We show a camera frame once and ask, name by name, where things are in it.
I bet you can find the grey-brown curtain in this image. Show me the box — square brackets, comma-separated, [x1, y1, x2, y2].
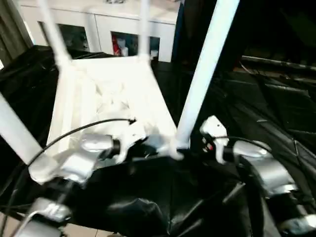
[0, 0, 35, 65]

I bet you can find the black plastic mat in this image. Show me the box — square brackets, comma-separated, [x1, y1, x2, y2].
[0, 45, 316, 237]

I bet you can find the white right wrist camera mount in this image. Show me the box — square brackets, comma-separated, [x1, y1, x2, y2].
[199, 115, 231, 165]

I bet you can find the white glass-door cabinet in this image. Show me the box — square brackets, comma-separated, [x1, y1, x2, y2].
[19, 0, 179, 63]

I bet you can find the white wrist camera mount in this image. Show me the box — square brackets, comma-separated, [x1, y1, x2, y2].
[116, 120, 149, 164]
[199, 115, 231, 165]

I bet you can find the white plastic table top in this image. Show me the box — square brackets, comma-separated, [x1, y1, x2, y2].
[28, 55, 185, 185]

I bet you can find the large black box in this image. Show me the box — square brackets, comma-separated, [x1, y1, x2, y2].
[172, 0, 316, 68]

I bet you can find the red box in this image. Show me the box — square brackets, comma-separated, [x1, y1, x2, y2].
[112, 36, 122, 57]

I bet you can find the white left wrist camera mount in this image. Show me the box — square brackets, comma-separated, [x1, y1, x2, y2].
[116, 120, 149, 164]

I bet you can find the dark horizontal metal rail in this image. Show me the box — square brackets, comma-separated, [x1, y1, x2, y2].
[240, 55, 316, 70]

